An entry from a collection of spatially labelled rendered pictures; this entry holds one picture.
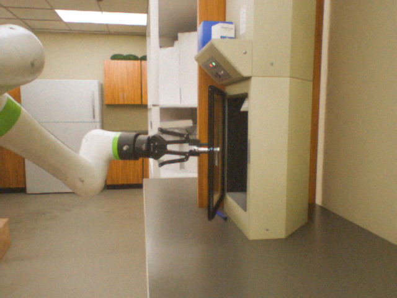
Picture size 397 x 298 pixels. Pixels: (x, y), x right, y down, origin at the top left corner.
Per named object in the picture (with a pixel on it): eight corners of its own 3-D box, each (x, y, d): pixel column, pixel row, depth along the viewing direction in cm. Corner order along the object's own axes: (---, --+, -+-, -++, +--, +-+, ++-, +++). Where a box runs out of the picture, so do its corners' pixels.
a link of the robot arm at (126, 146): (128, 131, 122) (129, 158, 123) (114, 133, 110) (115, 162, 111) (145, 131, 120) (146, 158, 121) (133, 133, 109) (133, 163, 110)
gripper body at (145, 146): (135, 161, 112) (163, 161, 111) (134, 134, 111) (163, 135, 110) (143, 158, 120) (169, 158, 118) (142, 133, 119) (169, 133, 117)
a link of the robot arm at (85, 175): (28, 99, 90) (-1, 108, 95) (10, 136, 84) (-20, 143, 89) (116, 169, 116) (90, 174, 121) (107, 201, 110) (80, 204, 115)
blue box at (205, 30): (225, 55, 124) (226, 28, 123) (232, 50, 115) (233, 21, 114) (197, 54, 123) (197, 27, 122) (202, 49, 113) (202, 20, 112)
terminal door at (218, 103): (223, 197, 133) (224, 90, 129) (209, 222, 104) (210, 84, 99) (221, 197, 133) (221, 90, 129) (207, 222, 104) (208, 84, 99)
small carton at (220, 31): (225, 48, 111) (225, 28, 110) (234, 45, 106) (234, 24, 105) (211, 46, 108) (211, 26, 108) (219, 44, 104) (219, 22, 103)
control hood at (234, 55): (224, 85, 130) (224, 57, 128) (252, 76, 98) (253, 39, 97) (193, 84, 128) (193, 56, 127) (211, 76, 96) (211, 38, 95)
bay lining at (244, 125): (288, 190, 135) (291, 96, 131) (323, 208, 109) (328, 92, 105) (226, 192, 131) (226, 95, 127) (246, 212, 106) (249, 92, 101)
